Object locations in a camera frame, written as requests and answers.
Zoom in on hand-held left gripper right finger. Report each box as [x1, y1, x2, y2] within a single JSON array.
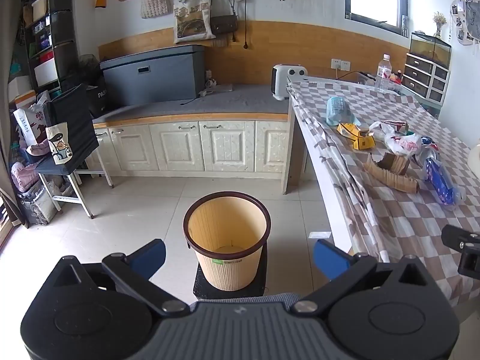
[[293, 239, 436, 315]]

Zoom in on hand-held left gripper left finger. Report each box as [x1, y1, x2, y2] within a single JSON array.
[[49, 239, 191, 316]]

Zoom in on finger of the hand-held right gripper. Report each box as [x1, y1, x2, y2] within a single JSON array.
[[458, 247, 480, 279], [441, 224, 480, 251]]

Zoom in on beige wastebasket with brown rim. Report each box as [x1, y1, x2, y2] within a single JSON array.
[[183, 192, 272, 292]]

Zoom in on light blue tissue packet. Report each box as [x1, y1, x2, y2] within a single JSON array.
[[325, 97, 361, 127]]

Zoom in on brown shoulder bag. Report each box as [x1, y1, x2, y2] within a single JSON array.
[[209, 14, 238, 35]]

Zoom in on blue patterned plastic wrapper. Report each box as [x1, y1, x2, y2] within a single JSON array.
[[423, 157, 467, 211]]

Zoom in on black stool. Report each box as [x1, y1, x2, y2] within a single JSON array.
[[192, 243, 269, 301]]

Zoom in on brown white checkered tablecloth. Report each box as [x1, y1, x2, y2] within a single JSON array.
[[286, 76, 480, 308]]

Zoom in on white rounded object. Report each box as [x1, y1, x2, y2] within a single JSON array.
[[466, 146, 480, 181]]

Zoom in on corrugated cardboard piece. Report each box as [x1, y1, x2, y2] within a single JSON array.
[[365, 152, 419, 194]]

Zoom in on red blue crushed can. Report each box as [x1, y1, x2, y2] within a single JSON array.
[[419, 136, 440, 160]]

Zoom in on white plastic bag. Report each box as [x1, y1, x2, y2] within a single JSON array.
[[369, 121, 422, 157]]

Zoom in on white cabinet unit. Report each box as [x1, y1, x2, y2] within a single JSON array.
[[85, 120, 292, 195]]

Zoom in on yellow crumpled carton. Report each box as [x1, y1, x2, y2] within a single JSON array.
[[336, 122, 376, 152]]

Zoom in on cartoon print tote bag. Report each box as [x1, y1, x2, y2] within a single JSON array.
[[45, 121, 73, 166]]

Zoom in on black fabric bag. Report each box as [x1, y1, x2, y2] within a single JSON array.
[[48, 83, 100, 170]]

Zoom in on white drawer unit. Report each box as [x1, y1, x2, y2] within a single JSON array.
[[403, 53, 450, 106]]

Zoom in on grey counter mat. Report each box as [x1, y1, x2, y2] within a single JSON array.
[[92, 83, 290, 124]]

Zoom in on clear plastic water bottle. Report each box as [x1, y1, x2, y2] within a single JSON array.
[[376, 54, 392, 94]]

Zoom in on white paper shopping bag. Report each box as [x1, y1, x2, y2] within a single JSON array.
[[13, 91, 52, 147]]

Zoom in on grey storage box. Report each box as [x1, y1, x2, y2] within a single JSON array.
[[100, 44, 205, 107]]

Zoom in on glass fish tank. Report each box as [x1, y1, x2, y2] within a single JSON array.
[[409, 32, 453, 68]]

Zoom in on dried flower bunch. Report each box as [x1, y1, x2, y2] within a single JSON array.
[[433, 11, 448, 39]]

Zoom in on round photo board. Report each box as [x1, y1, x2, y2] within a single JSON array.
[[449, 0, 480, 47]]

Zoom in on printed canvas tote bag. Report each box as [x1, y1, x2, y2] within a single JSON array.
[[173, 0, 217, 44]]

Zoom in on black shelf rack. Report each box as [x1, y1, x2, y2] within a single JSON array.
[[19, 0, 80, 96]]

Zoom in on black hanging cable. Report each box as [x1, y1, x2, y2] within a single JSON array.
[[238, 0, 251, 50]]

